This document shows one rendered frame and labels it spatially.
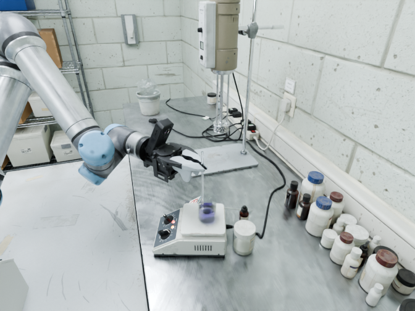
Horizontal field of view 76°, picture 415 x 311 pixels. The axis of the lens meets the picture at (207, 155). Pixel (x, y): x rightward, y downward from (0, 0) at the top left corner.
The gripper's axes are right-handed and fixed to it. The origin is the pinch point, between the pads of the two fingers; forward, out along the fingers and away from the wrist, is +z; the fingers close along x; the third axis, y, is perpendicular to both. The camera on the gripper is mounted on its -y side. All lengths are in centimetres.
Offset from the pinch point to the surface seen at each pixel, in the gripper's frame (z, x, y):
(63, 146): -206, -56, 88
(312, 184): 20.4, -30.6, 15.3
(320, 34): 6, -58, -25
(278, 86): -10, -70, -1
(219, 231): 7.0, 1.5, 17.1
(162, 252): -4.6, 11.3, 23.8
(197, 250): 3.0, 5.9, 22.8
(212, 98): -63, -95, 22
